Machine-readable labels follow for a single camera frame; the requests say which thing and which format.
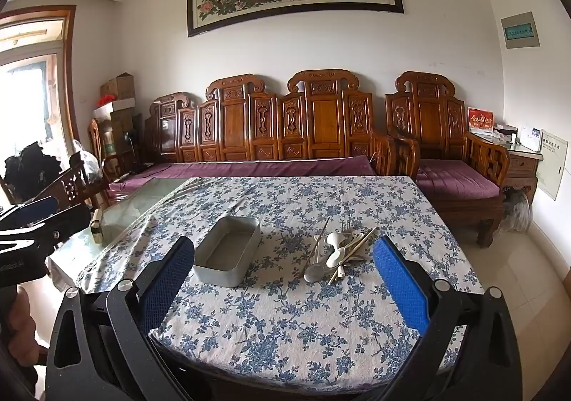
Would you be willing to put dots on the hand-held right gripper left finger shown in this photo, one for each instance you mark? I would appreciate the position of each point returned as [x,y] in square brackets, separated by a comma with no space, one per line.
[165,289]

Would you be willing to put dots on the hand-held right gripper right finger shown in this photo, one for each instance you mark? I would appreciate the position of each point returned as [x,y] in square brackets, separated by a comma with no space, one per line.
[397,285]

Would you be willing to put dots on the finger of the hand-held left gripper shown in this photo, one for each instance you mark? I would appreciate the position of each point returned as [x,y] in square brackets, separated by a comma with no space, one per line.
[38,207]
[67,222]

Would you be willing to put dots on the rectangular metal tray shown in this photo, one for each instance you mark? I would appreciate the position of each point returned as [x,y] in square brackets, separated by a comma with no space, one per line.
[223,249]

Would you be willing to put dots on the small white spoon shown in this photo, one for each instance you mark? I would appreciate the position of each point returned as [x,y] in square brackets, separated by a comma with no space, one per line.
[333,239]

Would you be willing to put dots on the person's left hand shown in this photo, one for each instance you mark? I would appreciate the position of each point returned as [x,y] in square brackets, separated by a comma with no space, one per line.
[24,325]

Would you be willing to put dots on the dark wooden dining chair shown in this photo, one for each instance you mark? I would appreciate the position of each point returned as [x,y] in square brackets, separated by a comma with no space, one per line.
[73,186]

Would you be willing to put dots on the black clothes pile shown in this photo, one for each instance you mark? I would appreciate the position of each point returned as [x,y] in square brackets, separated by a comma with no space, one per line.
[31,169]

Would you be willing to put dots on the clear plastic bag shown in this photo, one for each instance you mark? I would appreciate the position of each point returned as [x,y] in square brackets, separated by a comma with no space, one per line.
[87,164]

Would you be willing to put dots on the blue floral tablecloth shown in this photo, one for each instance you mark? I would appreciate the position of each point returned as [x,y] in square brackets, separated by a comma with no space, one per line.
[290,329]

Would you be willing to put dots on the purple armchair cushion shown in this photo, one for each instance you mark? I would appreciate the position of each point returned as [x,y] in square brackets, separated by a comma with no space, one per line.
[455,180]

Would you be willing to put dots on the white flat box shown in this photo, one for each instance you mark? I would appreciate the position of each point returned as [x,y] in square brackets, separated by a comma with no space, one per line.
[120,106]

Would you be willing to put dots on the grey plastic bag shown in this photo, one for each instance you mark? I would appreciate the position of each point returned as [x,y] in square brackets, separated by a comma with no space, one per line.
[517,213]

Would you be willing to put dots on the brown cardboard box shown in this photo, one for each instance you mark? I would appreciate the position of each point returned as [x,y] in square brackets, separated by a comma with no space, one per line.
[118,86]

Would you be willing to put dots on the purple sofa cushion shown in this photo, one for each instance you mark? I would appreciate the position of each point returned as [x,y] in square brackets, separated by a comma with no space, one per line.
[250,169]

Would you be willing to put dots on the wooden side table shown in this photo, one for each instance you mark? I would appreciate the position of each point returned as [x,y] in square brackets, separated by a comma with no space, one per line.
[522,166]

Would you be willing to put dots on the carved wooden armchair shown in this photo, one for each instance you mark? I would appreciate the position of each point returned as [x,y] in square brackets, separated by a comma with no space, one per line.
[430,115]

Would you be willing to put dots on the carved wooden sofa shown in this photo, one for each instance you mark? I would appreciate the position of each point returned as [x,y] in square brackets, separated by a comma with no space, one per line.
[321,124]

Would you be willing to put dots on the red sign card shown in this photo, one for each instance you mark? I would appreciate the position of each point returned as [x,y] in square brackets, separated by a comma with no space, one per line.
[481,120]

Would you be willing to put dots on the wooden door frame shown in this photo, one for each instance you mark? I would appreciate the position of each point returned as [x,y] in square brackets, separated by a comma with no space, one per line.
[69,70]

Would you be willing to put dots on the white wall panel door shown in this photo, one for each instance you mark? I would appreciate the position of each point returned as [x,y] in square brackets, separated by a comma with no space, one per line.
[551,164]

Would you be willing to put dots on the green wall electrical panel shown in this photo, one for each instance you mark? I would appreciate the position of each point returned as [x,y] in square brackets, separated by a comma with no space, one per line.
[519,30]

